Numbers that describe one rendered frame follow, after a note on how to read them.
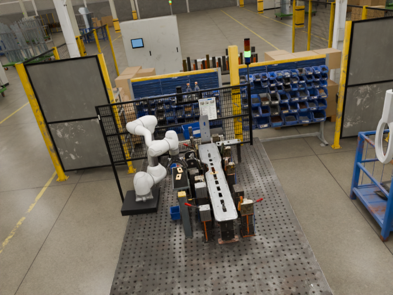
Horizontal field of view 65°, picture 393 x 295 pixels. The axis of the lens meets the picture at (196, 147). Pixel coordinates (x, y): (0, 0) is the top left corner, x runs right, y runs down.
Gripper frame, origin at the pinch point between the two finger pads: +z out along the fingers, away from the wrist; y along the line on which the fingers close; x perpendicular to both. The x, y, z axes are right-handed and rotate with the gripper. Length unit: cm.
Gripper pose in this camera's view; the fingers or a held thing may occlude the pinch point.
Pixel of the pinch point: (178, 172)
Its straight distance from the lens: 281.2
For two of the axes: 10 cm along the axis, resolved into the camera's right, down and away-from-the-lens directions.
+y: 9.9, -0.6, -1.4
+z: 1.2, 8.8, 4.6
